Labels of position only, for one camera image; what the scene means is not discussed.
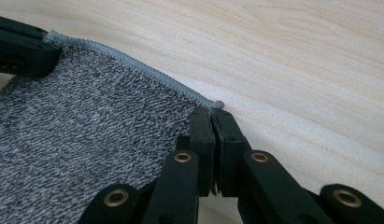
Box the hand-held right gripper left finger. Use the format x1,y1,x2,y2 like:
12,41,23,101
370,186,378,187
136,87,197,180
176,106,217,198

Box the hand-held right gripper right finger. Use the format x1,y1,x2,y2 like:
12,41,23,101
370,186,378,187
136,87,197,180
212,108,252,198

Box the grey knitted cloth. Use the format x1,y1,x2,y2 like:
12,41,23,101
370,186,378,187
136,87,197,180
0,30,225,224

